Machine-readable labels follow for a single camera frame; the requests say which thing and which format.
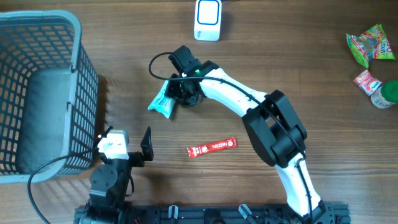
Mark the white barcode scanner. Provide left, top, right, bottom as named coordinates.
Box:
left=194, top=0, right=222, bottom=42

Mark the red snack packet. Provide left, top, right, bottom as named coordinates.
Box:
left=353, top=70, right=382, bottom=96

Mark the green lid white jar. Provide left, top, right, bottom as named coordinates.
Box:
left=371, top=80, right=398, bottom=109

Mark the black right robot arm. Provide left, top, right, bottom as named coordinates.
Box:
left=169, top=45, right=322, bottom=223

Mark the green gummy candy bag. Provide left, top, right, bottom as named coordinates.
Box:
left=346, top=24, right=396, bottom=69

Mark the light teal tissue pack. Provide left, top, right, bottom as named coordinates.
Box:
left=147, top=81, right=176, bottom=119

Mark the red coffee stick sachet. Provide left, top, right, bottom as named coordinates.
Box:
left=187, top=137, right=238, bottom=159

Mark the grey plastic shopping basket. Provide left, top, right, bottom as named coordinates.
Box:
left=1, top=10, right=99, bottom=184

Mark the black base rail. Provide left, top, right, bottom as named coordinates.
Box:
left=73, top=203, right=351, bottom=224

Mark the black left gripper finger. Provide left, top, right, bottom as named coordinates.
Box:
left=94, top=126, right=113, bottom=148
left=140, top=126, right=154, bottom=161

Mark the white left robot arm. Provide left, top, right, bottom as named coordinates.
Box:
left=73, top=127, right=154, bottom=224

